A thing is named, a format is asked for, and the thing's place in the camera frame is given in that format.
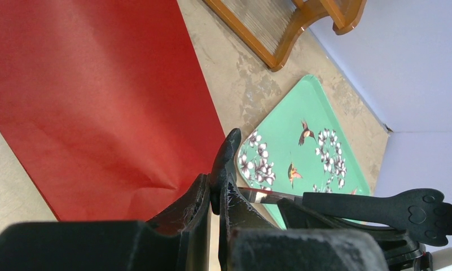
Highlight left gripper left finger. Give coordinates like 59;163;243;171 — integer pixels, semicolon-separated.
0;174;210;270

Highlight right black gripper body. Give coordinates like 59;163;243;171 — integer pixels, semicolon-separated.
277;198;433;270

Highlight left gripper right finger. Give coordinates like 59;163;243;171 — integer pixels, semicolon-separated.
217;174;388;270

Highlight green floral tray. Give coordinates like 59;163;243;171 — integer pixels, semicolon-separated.
236;74;371;231

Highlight red paper bag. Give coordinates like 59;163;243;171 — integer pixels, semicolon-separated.
0;1;225;221

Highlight black metal tongs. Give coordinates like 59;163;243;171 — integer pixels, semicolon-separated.
209;129;452;247

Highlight wooden shelf rack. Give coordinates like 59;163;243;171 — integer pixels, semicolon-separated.
205;0;366;72

